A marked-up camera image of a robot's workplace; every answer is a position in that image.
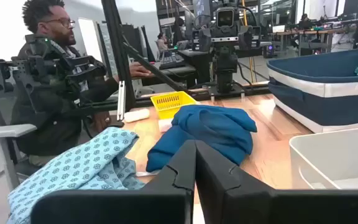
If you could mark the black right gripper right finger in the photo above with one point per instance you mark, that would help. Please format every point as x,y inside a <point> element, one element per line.
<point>228,202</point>

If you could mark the black aluminium table frame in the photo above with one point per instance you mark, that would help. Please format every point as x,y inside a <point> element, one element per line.
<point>115,46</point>

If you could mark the yellow plastic basket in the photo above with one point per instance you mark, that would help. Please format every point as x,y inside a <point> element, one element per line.
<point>172,109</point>

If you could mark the navy fabric storage bin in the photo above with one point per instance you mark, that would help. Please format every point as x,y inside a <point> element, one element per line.
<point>315,102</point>

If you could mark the black computer desk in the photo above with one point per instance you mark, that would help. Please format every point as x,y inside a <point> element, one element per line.
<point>179,73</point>

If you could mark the silver metal bar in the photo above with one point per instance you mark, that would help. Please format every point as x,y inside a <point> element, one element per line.
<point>121,99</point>

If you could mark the grey plastic bin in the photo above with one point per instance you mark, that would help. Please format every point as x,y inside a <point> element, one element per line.
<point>337,155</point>

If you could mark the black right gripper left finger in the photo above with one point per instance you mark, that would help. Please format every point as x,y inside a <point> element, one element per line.
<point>166,202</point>

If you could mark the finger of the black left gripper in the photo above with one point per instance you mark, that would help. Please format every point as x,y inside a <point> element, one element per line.
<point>246,37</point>
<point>205,40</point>

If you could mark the navy scrub cloth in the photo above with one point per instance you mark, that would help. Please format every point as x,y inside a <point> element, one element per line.
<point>210,130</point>

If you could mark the white gauze roll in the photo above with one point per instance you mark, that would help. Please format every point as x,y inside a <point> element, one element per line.
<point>137,115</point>

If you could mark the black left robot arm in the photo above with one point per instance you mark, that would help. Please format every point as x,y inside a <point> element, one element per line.
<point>225,68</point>

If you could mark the computer keyboard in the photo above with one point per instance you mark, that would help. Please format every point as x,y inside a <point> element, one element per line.
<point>172,61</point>

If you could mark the white board panel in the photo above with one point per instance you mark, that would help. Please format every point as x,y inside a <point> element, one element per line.
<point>89,40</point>

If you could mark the person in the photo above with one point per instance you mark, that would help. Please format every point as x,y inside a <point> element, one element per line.
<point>162,42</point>
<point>54,130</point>
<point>304,21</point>
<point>178,31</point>

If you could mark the light blue patterned gown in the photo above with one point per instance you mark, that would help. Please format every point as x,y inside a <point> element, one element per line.
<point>82,161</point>

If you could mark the wooden workbench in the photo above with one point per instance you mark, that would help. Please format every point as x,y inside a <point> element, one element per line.
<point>315,32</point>

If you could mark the small white pink packet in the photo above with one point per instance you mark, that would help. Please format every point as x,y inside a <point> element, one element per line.
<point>165,125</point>

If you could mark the grey office chair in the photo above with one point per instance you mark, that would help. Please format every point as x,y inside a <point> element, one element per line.
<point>8,130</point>

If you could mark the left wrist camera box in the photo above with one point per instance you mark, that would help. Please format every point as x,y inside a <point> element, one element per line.
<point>225,18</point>

